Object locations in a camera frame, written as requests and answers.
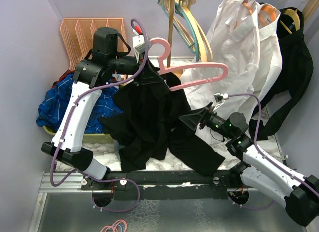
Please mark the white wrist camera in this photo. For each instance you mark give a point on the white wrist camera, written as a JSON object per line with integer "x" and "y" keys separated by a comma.
{"x": 138, "y": 44}
{"x": 220, "y": 99}

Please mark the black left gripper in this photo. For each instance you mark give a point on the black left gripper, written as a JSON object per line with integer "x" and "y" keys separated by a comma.
{"x": 149, "y": 74}

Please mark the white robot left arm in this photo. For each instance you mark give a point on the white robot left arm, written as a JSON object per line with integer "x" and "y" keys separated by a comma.
{"x": 91, "y": 76}

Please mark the green laundry basket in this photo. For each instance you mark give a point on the green laundry basket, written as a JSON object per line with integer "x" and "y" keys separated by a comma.
{"x": 94, "y": 138}

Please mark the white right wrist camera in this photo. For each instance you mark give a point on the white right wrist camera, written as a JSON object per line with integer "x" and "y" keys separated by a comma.
{"x": 220, "y": 99}

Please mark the coloured rubber bands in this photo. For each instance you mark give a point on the coloured rubber bands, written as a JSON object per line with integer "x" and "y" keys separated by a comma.
{"x": 118, "y": 226}

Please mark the pink hanger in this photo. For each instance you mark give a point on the pink hanger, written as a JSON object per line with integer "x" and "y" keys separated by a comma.
{"x": 219, "y": 70}

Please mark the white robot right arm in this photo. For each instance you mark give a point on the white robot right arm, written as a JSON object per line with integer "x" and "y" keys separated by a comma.
{"x": 296, "y": 193}

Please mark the wooden clothes rack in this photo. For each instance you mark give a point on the wooden clothes rack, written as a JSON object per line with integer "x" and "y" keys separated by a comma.
{"x": 172, "y": 30}

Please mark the hanging black shirt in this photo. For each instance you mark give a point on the hanging black shirt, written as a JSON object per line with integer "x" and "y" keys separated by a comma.
{"x": 296, "y": 73}

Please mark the aluminium rail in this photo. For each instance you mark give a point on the aluminium rail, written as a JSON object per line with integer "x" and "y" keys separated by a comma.
{"x": 63, "y": 206}

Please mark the orange hanger left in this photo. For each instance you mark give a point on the orange hanger left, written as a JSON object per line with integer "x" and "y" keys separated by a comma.
{"x": 244, "y": 17}

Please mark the black shirt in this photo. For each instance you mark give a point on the black shirt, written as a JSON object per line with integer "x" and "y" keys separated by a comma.
{"x": 296, "y": 73}
{"x": 149, "y": 126}

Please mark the pink plastic file organizer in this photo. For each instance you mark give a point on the pink plastic file organizer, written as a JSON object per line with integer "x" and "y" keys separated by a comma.
{"x": 77, "y": 35}

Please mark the red plaid shirt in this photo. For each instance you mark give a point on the red plaid shirt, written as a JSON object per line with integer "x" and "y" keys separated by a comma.
{"x": 115, "y": 77}

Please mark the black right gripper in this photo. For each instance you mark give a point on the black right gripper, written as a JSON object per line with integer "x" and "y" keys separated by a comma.
{"x": 203, "y": 116}

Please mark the black base bar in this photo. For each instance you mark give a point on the black base bar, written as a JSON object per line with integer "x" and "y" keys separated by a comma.
{"x": 169, "y": 185}

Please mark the blue plaid shirt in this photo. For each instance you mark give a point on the blue plaid shirt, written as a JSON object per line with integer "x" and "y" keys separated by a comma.
{"x": 66, "y": 85}

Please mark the grey cloth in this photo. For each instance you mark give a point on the grey cloth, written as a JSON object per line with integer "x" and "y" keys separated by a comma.
{"x": 116, "y": 147}

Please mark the cream yellow hanger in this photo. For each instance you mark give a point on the cream yellow hanger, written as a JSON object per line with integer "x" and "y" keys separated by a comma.
{"x": 206, "y": 54}

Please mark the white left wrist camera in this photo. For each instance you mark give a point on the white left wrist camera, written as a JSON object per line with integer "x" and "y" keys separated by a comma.
{"x": 138, "y": 44}

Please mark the white shirt behind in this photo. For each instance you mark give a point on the white shirt behind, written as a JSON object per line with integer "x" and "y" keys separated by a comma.
{"x": 270, "y": 63}

